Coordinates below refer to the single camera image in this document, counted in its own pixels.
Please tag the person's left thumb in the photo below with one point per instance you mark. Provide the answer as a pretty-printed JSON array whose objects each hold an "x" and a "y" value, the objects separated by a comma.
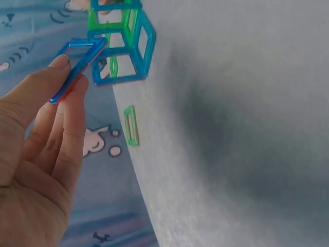
[{"x": 38, "y": 82}]

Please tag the person's left hand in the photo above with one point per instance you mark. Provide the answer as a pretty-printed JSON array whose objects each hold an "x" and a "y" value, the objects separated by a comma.
[{"x": 30, "y": 195}]

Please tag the green square magnetic tile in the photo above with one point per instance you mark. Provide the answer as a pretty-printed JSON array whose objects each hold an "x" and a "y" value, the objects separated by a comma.
[
  {"x": 127, "y": 126},
  {"x": 91, "y": 21},
  {"x": 112, "y": 67}
]

